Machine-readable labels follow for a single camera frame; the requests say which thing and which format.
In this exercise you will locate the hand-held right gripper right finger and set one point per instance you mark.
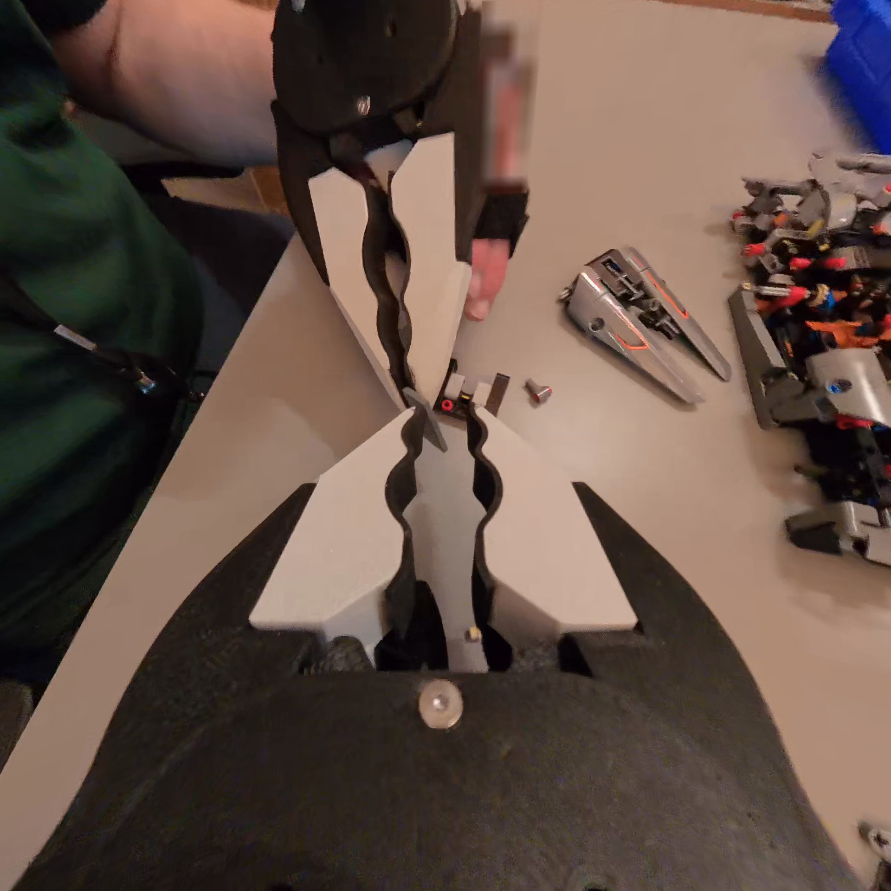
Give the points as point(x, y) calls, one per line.
point(557, 557)

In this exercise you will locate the dark grey lego plate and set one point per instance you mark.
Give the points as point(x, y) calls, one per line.
point(431, 424)

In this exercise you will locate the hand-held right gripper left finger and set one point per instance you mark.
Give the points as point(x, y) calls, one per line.
point(334, 550)

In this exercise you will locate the grey lego fin assembly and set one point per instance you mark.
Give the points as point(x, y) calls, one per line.
point(626, 313)

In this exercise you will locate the person's left hand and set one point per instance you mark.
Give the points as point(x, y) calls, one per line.
point(487, 278)

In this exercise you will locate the grey lego pin red tip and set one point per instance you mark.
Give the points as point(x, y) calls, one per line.
point(537, 391)

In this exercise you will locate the grey black lego car model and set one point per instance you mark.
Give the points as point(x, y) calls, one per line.
point(835, 376)

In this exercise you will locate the small black lego assembly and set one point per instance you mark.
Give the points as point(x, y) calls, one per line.
point(456, 390)

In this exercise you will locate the blue plastic bin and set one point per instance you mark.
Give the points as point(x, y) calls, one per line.
point(863, 56)

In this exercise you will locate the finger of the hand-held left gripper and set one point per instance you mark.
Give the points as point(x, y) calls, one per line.
point(435, 230)
point(341, 243)

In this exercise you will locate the person's left forearm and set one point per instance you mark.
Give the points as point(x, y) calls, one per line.
point(181, 76)

